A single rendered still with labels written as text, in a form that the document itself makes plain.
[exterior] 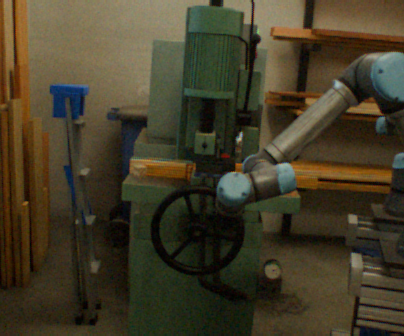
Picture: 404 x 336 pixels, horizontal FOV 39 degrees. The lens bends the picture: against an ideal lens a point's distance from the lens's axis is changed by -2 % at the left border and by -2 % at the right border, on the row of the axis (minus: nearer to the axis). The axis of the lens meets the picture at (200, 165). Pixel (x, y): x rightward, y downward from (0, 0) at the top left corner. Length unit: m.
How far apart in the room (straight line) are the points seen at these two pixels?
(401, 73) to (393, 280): 0.63
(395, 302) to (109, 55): 3.17
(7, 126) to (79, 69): 1.40
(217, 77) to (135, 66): 2.48
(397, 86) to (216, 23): 0.75
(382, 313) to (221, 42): 1.00
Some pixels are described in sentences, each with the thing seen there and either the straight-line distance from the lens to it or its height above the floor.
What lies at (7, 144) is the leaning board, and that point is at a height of 0.81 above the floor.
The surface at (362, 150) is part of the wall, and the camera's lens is 4.65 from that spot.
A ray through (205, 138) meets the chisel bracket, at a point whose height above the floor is 1.06.
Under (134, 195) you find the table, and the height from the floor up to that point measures 0.86.
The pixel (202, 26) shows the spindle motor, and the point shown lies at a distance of 1.95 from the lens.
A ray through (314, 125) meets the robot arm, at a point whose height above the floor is 1.18.
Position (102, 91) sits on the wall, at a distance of 4.42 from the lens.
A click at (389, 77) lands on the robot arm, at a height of 1.32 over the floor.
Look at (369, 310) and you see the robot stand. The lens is 1.78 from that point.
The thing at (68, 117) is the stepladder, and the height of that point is 1.02.
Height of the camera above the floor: 1.33
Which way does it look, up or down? 11 degrees down
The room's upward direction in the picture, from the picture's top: 5 degrees clockwise
